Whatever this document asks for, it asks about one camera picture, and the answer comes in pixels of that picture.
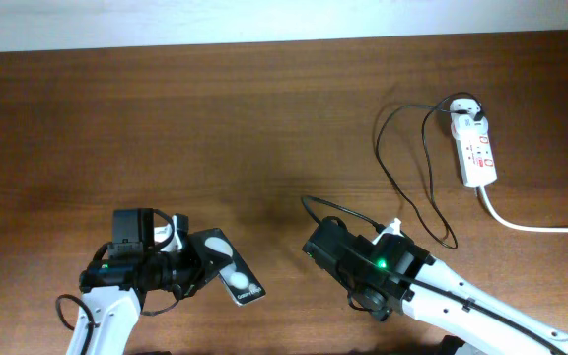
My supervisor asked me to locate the black charging cable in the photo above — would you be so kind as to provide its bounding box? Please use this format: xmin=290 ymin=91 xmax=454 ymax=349
xmin=372 ymin=91 xmax=486 ymax=250

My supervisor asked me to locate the white charger plug adapter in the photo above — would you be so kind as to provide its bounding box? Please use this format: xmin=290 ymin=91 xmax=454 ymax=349
xmin=450 ymin=98 xmax=487 ymax=126

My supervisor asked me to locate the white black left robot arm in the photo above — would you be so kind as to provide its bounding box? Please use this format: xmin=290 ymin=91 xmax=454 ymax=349
xmin=55 ymin=227 xmax=234 ymax=354

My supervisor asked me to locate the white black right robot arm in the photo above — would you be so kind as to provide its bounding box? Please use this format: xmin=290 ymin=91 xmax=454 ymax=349
xmin=303 ymin=217 xmax=568 ymax=354

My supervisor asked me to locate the white power strip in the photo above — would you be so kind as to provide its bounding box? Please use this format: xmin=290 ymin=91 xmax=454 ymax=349
xmin=451 ymin=115 xmax=497 ymax=188

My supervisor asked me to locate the white power strip cord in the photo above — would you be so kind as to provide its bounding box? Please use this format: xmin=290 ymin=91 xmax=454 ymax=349
xmin=475 ymin=184 xmax=568 ymax=236

